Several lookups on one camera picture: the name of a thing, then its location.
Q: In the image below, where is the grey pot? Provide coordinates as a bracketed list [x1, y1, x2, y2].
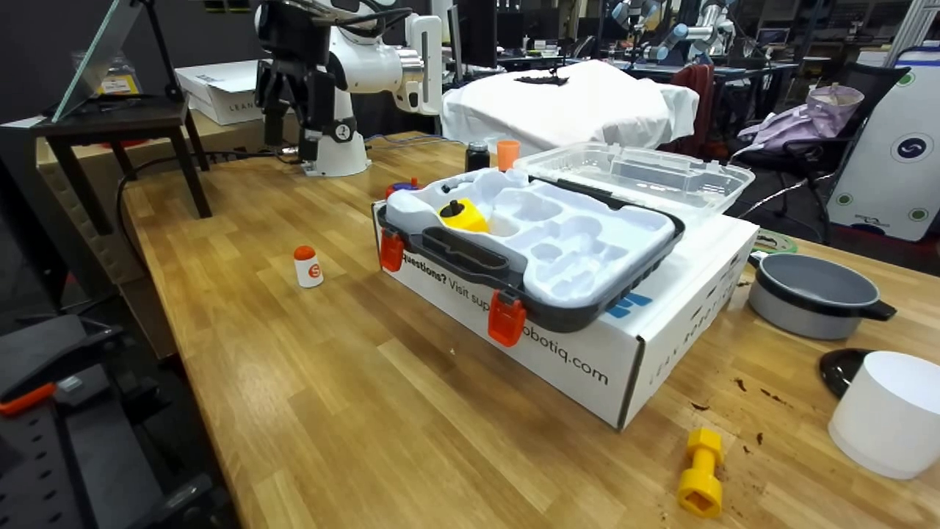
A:
[749, 254, 897, 341]

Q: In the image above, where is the white cloth pile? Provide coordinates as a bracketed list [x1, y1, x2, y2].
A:
[440, 60, 699, 153]

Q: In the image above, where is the black round lid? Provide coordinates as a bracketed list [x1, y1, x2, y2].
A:
[816, 349, 868, 399]

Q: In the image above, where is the purple cloth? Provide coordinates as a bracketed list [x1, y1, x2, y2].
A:
[737, 82, 863, 153]

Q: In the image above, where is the white flat boxes stack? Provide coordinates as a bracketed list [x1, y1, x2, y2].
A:
[178, 60, 270, 128]

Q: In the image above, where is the yellow toy in case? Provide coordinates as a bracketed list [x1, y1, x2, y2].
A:
[439, 200, 487, 233]

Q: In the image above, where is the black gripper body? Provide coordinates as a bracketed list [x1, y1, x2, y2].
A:
[252, 0, 335, 163]

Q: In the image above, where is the white orange-capped seasoning bottle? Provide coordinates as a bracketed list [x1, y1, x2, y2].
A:
[294, 244, 323, 288]

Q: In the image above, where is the black side table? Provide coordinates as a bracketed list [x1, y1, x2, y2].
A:
[38, 94, 211, 236]

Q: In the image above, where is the red blue toy bowl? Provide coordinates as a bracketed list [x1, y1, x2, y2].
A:
[382, 179, 420, 197]

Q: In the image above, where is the white cardboard box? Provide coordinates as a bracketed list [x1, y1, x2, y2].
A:
[388, 214, 759, 429]

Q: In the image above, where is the black cylinder can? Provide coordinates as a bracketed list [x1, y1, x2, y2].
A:
[465, 145, 492, 172]

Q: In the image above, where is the white plastic pitcher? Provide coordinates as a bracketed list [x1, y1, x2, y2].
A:
[828, 349, 940, 479]

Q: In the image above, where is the grey plastic tool case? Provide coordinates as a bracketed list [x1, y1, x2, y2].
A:
[377, 142, 755, 346]

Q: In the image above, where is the yellow toy dumbbell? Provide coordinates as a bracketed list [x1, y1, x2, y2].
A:
[680, 429, 722, 518]

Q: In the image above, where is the orange plastic cup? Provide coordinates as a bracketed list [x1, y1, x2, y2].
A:
[493, 138, 520, 172]

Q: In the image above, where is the white machine housing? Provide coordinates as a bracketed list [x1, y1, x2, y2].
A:
[828, 48, 940, 241]

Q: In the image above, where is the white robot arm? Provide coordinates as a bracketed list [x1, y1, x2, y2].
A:
[252, 0, 445, 176]

